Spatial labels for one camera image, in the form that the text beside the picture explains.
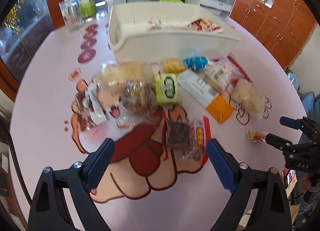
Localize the small orange candy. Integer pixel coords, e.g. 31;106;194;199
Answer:
247;130;266;143

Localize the pale floss cake packet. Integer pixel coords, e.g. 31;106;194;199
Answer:
231;79;265;119
97;62;153;89

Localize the dark seaweed snack packet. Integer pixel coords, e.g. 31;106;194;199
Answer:
166;117;211;162

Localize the orange white wafer packet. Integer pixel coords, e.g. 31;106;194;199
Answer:
177;70;234;124

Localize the blue foil snack packet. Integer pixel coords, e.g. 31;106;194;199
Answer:
183;57;209;72

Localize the red apple snack packet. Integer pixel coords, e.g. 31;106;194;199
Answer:
188;18;223;33

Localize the green snack packet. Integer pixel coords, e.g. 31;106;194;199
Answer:
153;73;181;106

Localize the small yellow cake packet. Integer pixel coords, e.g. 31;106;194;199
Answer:
163;59;185;74

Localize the brown chocolate snack packet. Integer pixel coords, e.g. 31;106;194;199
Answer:
75;83;107;132

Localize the clear nut bar packet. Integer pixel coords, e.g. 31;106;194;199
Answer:
148;20;164;31

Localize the wooden cabinet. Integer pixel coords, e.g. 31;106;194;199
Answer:
230;0;315;69

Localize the white plastic storage bin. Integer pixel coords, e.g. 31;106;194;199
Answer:
108;1;240;63

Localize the clear drinking glass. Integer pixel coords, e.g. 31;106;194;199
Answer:
67;5;83;32

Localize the white blue carton box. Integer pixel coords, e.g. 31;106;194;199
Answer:
59;0;72;26

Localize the small glass jar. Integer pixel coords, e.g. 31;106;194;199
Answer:
95;1;107;15

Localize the green label glass bottle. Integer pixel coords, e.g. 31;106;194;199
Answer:
78;0;96;22

